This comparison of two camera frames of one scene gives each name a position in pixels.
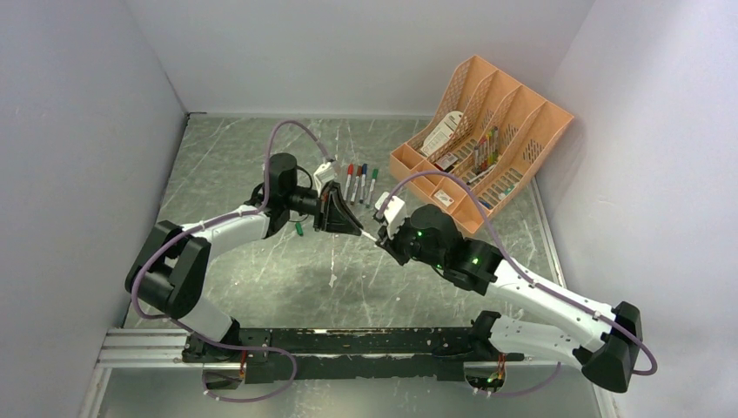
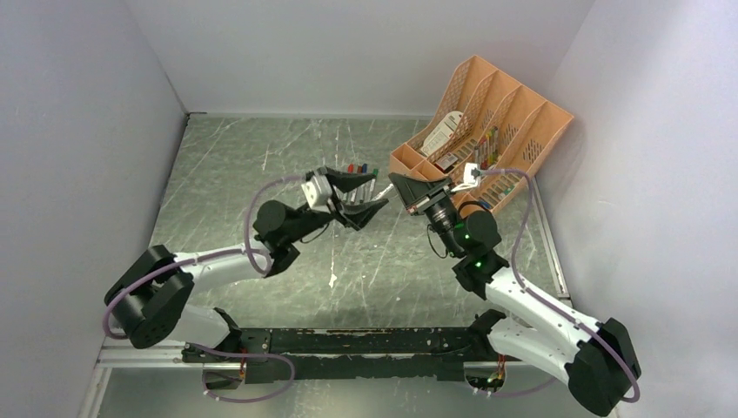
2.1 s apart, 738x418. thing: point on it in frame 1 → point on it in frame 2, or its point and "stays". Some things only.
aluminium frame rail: [138, 348] stays
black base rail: [343, 354] stays
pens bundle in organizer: [486, 154] stays
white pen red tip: [368, 235] → [383, 192]
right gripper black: [392, 245] → [417, 195]
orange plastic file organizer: [486, 142] stays
